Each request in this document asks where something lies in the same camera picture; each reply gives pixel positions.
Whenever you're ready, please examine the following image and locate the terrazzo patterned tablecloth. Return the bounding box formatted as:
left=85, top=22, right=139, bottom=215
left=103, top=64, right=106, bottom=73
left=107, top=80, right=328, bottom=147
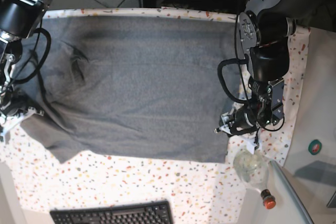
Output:
left=1, top=7, right=310, bottom=223

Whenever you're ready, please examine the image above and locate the grey t-shirt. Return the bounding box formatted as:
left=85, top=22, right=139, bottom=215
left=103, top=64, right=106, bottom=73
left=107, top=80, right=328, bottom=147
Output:
left=19, top=16, right=234, bottom=163

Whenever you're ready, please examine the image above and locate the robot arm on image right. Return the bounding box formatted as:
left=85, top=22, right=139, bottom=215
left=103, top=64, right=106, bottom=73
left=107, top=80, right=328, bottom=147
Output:
left=215, top=0, right=324, bottom=136

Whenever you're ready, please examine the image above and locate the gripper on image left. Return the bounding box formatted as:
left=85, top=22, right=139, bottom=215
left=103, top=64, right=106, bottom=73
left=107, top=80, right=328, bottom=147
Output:
left=1, top=91, right=44, bottom=119

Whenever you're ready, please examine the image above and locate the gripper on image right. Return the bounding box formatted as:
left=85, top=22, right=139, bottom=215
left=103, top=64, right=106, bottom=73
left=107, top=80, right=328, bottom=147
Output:
left=219, top=105, right=258, bottom=136

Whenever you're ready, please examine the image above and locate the black computer keyboard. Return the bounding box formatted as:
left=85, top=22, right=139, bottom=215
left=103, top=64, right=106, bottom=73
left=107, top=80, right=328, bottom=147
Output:
left=50, top=201, right=174, bottom=224

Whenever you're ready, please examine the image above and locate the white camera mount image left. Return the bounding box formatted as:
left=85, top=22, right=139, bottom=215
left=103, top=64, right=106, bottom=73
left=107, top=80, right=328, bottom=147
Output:
left=1, top=107, right=44, bottom=143

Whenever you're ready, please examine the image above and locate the green tape roll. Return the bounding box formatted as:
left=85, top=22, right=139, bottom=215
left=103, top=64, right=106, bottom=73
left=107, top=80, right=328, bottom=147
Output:
left=308, top=140, right=322, bottom=155

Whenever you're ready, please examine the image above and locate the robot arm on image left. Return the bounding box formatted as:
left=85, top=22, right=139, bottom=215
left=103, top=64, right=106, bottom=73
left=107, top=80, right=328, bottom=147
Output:
left=1, top=0, right=52, bottom=120

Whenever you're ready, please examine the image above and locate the clear glass bottle red cap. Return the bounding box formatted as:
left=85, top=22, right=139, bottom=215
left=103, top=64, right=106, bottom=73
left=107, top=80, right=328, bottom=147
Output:
left=233, top=147, right=276, bottom=210

